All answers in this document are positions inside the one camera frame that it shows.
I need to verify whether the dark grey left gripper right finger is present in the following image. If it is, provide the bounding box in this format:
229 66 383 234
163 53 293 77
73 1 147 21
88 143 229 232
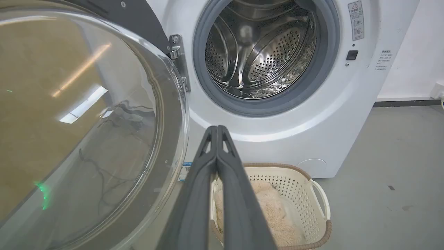
217 125 278 250

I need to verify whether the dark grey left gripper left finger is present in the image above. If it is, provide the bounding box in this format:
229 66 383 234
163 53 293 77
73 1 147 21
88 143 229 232
156 126 218 250

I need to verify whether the round glass washing machine door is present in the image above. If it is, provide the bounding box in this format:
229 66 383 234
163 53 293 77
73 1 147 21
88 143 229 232
0 0 190 250

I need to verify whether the white front-load washing machine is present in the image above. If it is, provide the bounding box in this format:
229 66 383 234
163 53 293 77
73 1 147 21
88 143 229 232
146 0 421 182

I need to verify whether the chrome door hinge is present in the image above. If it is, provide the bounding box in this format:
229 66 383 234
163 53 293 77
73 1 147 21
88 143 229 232
168 34 191 93

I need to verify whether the fluffy cream plush fabric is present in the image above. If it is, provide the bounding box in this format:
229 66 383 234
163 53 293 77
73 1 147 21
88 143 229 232
214 181 306 248

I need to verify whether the blue and white energy sticker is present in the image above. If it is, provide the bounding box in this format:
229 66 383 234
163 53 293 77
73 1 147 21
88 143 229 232
178 161 193 182

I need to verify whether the cream perforated laundry basket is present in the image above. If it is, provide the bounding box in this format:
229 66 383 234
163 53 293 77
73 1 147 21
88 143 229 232
209 163 332 250

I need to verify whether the stainless steel perforated drum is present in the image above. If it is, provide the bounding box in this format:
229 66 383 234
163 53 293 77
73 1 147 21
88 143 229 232
205 0 317 100

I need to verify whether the warning label sticker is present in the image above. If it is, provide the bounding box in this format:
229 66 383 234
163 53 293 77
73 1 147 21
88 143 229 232
348 1 365 41

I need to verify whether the white wall socket box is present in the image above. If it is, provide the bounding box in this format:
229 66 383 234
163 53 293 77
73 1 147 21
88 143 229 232
430 82 444 101

